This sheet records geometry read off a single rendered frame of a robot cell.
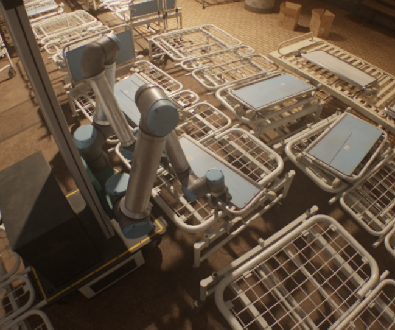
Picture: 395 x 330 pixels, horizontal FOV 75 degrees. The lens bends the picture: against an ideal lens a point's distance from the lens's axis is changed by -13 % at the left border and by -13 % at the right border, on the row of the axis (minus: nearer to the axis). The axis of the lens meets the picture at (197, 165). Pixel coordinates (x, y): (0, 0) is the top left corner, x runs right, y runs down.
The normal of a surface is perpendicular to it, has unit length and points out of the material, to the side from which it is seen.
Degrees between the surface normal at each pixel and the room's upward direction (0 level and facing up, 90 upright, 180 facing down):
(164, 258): 0
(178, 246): 0
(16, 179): 0
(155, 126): 83
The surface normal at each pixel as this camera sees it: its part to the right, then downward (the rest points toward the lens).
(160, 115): 0.48, 0.57
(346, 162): -0.06, -0.71
